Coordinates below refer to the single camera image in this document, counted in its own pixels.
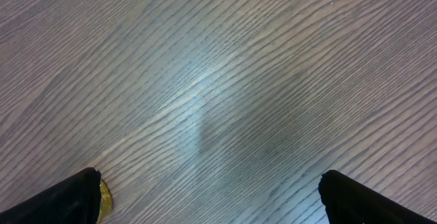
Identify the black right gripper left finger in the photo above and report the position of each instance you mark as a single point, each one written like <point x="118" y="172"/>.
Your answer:
<point x="74" y="200"/>

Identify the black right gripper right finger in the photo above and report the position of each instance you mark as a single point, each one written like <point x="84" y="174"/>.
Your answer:
<point x="348" y="202"/>

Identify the yellow drink bottle grey cap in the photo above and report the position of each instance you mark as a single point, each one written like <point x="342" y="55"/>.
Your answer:
<point x="106" y="202"/>

